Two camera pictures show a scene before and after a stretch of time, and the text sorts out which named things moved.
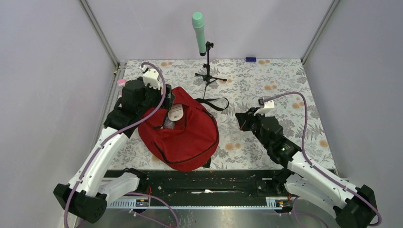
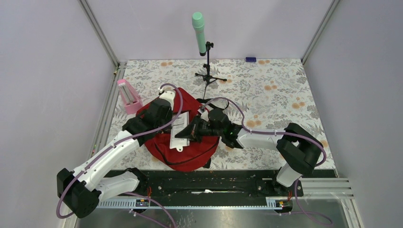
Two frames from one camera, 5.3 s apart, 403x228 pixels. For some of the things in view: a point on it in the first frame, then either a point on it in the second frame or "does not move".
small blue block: (251, 59) does not move
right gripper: (244, 118) -> (192, 131)
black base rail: (216, 184) does not move
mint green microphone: (198, 21) does not move
